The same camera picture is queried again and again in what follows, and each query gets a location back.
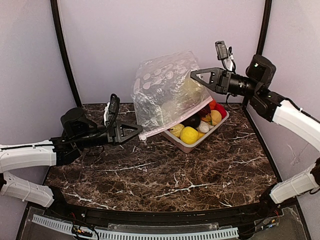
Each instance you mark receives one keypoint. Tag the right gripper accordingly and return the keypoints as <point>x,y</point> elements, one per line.
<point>219,81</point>

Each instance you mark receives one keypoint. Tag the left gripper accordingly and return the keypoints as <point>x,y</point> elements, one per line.
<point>113,133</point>

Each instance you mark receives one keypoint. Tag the clear dotted zip top bag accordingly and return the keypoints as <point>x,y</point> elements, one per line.
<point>164,94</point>

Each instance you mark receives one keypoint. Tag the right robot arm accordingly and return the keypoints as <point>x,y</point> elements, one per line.
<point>274,108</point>

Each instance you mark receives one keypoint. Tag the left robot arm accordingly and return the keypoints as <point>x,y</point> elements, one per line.
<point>79,133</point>

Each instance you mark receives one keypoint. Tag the pink plastic food tray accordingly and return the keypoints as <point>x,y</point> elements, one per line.
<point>201,137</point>

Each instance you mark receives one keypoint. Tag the orange pumpkin toy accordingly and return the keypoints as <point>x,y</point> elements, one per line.
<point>212,105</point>

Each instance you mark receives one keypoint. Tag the red pepper toy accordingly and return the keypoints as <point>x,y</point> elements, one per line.
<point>221,110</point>

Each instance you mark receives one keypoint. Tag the yellow bun toy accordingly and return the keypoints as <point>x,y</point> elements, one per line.
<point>216,117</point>

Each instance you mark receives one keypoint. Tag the white garlic toy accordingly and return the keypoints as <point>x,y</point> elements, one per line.
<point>203,127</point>

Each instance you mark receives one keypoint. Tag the pale yellow cabbage toy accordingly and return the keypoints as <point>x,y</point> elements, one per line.
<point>176,130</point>

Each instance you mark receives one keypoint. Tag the yellow lemon toy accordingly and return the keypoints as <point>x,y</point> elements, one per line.
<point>189,135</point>

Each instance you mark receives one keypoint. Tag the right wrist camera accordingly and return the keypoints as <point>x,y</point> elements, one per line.
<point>225,55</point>

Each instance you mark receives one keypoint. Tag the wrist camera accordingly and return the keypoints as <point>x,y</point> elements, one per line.
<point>225,55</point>
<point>113,106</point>

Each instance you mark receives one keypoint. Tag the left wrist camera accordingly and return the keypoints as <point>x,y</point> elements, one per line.
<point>113,106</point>

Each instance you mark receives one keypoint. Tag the right black frame post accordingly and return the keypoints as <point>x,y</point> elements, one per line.
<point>264,26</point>

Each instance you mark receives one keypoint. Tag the black frame post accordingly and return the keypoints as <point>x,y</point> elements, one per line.
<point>264,26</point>
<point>63,52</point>

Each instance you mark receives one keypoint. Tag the white slotted cable duct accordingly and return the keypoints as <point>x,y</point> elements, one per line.
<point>137,232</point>

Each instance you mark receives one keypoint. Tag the black curved front rail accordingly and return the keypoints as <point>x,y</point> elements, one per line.
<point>239,216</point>

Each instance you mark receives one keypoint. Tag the left black frame post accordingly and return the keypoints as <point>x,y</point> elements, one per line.
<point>63,52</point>

